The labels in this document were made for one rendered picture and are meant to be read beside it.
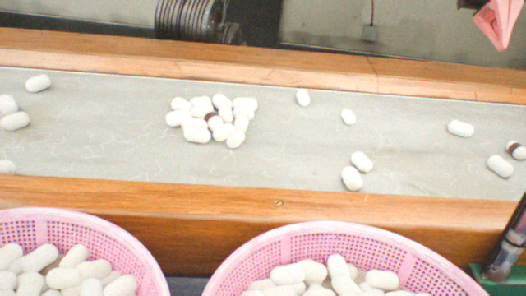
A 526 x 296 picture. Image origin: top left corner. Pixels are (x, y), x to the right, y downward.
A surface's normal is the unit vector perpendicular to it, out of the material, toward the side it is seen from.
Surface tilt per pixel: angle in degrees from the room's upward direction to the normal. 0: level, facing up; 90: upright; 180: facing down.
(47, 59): 45
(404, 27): 90
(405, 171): 0
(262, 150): 0
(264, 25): 86
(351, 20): 90
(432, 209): 0
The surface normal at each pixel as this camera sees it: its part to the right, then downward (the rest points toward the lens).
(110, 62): 0.10, -0.19
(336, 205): 0.10, -0.83
